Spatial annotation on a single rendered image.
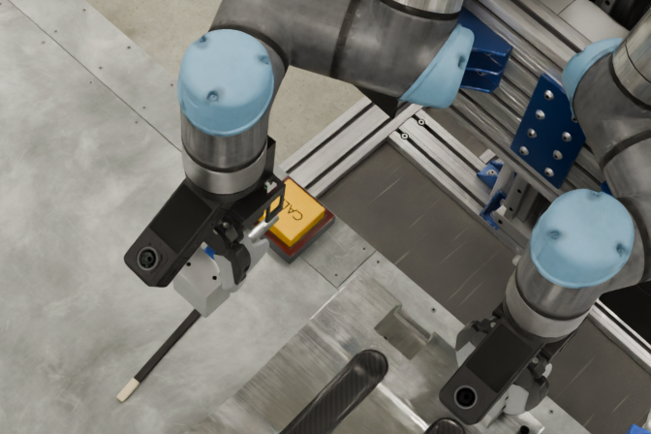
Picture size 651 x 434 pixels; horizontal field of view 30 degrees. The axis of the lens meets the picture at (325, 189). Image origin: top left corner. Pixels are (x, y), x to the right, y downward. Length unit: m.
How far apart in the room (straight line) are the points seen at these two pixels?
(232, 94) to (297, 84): 1.59
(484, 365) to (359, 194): 1.06
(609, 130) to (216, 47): 0.35
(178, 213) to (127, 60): 0.50
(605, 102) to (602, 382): 1.08
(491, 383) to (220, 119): 0.37
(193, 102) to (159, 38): 1.63
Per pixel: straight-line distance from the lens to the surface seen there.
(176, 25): 2.62
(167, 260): 1.12
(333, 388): 1.30
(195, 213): 1.11
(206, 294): 1.25
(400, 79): 1.03
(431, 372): 1.32
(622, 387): 2.13
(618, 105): 1.09
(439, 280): 2.12
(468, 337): 1.22
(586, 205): 1.01
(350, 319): 1.33
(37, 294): 1.44
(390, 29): 1.02
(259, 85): 0.97
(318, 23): 1.03
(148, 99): 1.56
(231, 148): 1.01
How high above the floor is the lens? 2.10
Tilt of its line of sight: 60 degrees down
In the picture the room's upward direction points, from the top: 10 degrees clockwise
